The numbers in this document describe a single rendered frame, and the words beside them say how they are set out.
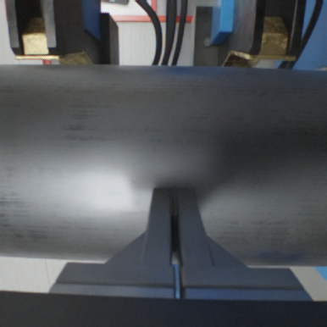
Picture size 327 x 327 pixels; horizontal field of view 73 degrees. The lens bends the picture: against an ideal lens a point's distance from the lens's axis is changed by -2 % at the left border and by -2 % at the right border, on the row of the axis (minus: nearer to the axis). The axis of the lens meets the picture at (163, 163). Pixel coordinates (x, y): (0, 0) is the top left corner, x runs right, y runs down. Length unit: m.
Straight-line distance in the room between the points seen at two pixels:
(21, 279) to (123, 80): 4.02
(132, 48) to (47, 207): 2.56
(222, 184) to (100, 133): 0.09
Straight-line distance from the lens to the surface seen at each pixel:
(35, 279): 4.03
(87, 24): 0.74
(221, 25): 0.71
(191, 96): 0.18
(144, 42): 2.70
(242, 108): 0.18
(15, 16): 0.58
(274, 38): 0.54
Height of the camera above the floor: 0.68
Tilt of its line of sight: 1 degrees up
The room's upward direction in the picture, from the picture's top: 89 degrees counter-clockwise
